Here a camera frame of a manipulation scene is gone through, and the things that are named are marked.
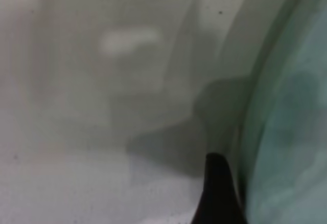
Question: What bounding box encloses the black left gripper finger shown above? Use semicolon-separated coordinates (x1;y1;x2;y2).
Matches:
191;152;247;224

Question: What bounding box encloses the green round plate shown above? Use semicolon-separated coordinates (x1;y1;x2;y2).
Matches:
240;0;327;224

